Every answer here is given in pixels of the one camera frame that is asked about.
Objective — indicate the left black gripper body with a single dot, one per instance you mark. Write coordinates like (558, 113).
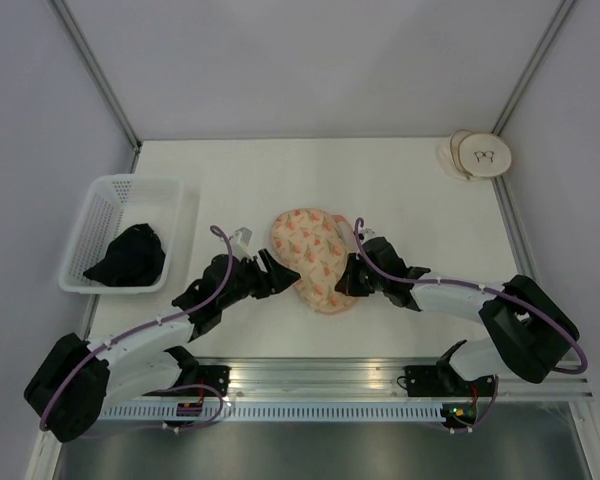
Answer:
(251, 280)

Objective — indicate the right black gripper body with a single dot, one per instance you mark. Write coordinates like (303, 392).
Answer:
(359, 280)

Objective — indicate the floral laundry bag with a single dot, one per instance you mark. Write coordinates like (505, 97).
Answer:
(315, 244)

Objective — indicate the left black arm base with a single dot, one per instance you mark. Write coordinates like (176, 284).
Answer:
(196, 384)

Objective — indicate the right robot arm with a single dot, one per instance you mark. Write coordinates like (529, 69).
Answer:
(527, 333)

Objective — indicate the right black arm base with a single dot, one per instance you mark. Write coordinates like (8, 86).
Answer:
(423, 381)

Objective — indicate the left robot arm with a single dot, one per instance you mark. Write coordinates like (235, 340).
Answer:
(79, 379)

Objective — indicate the black garment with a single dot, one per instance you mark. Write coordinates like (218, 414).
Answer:
(135, 258)

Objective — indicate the white plastic basket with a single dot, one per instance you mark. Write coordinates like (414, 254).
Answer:
(113, 204)

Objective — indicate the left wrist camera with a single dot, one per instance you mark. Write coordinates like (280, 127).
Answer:
(239, 242)

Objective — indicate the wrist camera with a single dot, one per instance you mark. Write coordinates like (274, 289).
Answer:
(239, 242)
(367, 234)

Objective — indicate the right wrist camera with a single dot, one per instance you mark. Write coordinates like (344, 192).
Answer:
(367, 234)

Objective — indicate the aluminium rail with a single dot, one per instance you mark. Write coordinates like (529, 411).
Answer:
(371, 379)

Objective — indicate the white slotted cable duct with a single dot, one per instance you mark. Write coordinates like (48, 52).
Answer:
(170, 411)

